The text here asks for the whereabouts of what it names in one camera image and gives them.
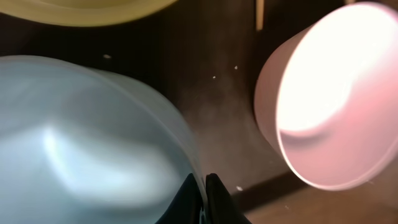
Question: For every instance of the wooden chopstick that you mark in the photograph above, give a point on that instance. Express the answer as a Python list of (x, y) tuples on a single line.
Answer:
[(259, 14)]

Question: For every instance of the light blue bowl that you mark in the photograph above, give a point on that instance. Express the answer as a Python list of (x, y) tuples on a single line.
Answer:
[(82, 145)]

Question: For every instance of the dark brown serving tray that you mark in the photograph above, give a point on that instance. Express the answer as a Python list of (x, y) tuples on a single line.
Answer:
[(204, 56)]

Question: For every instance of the yellow plate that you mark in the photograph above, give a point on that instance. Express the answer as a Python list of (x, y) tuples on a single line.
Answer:
[(82, 13)]

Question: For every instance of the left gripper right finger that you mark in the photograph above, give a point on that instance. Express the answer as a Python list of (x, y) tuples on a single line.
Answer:
[(221, 207)]

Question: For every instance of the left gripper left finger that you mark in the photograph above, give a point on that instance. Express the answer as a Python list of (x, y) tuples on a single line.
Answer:
[(186, 206)]

